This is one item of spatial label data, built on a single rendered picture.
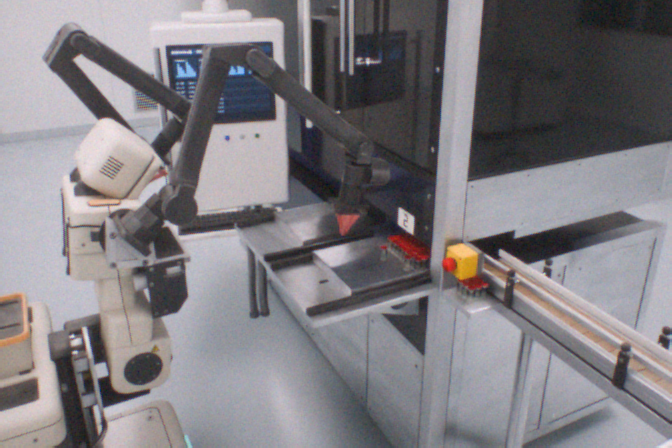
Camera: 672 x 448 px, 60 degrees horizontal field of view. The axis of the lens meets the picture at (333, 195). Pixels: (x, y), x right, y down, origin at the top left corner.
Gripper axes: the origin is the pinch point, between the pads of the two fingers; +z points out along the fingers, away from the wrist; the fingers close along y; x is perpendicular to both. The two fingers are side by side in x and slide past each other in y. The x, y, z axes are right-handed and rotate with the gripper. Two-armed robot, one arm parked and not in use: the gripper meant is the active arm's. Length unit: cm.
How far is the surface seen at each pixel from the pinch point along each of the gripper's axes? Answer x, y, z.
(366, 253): 16.0, 20.6, 14.9
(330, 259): 17.8, 8.6, 17.2
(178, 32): 92, -27, -41
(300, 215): 53, 14, 16
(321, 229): 39.1, 15.6, 15.9
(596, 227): -2, 106, 0
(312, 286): 5.9, -3.1, 19.7
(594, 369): -58, 38, 11
